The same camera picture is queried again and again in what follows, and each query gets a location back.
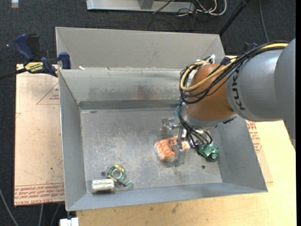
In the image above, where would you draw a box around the orange packet in clear wrap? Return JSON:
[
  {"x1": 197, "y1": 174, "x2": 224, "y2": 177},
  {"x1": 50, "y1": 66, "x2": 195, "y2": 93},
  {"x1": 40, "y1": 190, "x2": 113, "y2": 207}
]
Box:
[{"x1": 153, "y1": 136, "x2": 190, "y2": 162}]

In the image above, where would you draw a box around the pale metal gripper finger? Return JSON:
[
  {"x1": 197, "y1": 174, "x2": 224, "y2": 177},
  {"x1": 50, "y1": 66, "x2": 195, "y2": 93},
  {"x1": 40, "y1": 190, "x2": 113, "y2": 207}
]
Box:
[
  {"x1": 160, "y1": 117, "x2": 177, "y2": 137},
  {"x1": 174, "y1": 135, "x2": 187, "y2": 167}
]

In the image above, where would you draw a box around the green tape dispenser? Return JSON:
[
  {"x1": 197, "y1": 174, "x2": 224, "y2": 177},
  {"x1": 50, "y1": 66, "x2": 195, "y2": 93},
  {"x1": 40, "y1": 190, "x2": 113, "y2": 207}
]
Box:
[{"x1": 106, "y1": 164, "x2": 134, "y2": 188}]

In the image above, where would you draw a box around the white ribbed block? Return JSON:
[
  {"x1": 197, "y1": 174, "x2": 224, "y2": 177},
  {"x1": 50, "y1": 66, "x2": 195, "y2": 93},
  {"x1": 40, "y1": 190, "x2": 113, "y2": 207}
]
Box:
[{"x1": 90, "y1": 178, "x2": 116, "y2": 194}]

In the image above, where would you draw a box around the brown cardboard board, red print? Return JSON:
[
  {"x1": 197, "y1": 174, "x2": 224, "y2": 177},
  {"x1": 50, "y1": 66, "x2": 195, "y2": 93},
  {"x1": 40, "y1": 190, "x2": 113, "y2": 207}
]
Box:
[{"x1": 14, "y1": 64, "x2": 275, "y2": 207}]

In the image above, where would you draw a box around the grey metal bin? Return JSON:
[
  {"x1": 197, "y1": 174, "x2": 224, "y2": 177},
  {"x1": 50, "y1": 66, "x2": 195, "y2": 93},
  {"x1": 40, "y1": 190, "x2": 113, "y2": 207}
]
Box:
[{"x1": 55, "y1": 26, "x2": 269, "y2": 211}]

